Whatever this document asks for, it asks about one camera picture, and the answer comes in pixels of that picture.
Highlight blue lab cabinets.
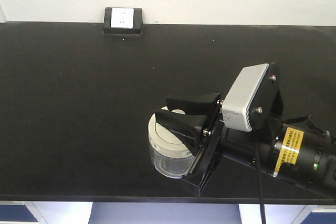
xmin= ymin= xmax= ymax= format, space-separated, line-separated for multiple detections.
xmin=1 ymin=201 xmax=335 ymax=223

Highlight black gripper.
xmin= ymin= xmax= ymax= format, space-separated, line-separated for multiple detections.
xmin=155 ymin=93 xmax=283 ymax=196

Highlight black white power socket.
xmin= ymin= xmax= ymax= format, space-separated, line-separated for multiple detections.
xmin=103 ymin=7 xmax=143 ymax=36

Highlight glass jar with white lid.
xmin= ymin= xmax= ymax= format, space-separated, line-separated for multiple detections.
xmin=148 ymin=114 xmax=195 ymax=179

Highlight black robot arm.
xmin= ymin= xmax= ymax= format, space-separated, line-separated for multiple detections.
xmin=154 ymin=93 xmax=335 ymax=199

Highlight black camera cable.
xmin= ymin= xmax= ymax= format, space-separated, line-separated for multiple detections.
xmin=253 ymin=115 xmax=336 ymax=224

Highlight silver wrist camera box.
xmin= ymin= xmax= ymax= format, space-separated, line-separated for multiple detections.
xmin=222 ymin=63 xmax=269 ymax=132

